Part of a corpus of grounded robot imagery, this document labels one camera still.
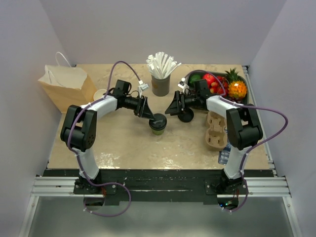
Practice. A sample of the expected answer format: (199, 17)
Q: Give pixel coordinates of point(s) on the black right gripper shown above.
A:
(177, 104)

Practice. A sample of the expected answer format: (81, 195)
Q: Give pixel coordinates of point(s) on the small orange pineapple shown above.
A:
(237, 88)

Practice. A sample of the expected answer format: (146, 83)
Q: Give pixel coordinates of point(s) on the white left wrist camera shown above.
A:
(142, 87)

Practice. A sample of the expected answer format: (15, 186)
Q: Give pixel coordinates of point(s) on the white wrapped straws bundle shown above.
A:
(161, 65)

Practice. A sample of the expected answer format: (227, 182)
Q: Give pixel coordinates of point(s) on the blue razor blister pack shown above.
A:
(224, 154)

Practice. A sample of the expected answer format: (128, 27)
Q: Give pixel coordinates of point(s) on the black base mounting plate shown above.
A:
(143, 185)

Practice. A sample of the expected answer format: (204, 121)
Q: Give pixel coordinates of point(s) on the dark purple grape bunch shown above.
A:
(233, 99)

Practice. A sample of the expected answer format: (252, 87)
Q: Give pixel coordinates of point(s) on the green paper coffee cup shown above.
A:
(158, 132)

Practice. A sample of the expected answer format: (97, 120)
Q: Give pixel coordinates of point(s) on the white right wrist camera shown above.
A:
(183, 85)

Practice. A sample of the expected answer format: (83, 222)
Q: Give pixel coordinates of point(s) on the black coffee cup lid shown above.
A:
(186, 116)

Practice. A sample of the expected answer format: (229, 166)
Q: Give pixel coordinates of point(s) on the red apple with stem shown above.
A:
(209, 78)

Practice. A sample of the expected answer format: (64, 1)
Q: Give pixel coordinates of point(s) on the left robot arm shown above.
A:
(80, 124)

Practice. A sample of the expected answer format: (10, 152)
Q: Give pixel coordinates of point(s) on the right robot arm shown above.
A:
(243, 125)

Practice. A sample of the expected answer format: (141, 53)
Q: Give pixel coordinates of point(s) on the brown pulp cup carrier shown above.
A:
(215, 136)

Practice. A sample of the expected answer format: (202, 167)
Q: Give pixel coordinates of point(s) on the brown paper bag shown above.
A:
(67, 85)

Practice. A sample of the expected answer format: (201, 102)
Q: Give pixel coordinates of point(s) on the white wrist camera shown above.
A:
(183, 85)
(142, 87)

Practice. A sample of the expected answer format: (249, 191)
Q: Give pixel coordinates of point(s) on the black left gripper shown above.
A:
(144, 111)

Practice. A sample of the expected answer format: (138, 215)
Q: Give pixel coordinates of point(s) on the green lime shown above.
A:
(194, 78)

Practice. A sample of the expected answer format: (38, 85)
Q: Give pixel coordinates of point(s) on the grey straw holder cup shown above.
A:
(160, 87)

